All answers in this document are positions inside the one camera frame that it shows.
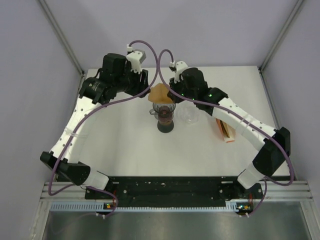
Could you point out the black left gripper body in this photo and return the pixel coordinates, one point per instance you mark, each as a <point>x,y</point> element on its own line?
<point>129,82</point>

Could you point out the brown paper coffee filter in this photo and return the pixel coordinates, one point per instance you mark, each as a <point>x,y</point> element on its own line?
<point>159,94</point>

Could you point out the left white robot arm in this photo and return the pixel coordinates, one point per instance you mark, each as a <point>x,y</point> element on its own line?
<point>118,74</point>

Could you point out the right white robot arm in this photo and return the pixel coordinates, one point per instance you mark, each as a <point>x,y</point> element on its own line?
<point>273,145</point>

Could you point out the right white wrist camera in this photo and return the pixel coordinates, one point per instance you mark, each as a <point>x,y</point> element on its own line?
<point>177,67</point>

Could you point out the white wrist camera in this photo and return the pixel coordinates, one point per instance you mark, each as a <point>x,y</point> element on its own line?
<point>177,67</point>
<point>136,58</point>

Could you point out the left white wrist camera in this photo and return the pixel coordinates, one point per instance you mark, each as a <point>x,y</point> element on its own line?
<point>136,58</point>

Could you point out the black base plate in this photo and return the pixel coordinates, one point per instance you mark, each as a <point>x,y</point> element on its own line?
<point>179,191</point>

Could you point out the aluminium frame rail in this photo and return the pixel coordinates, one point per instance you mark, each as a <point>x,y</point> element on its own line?
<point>60,35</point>

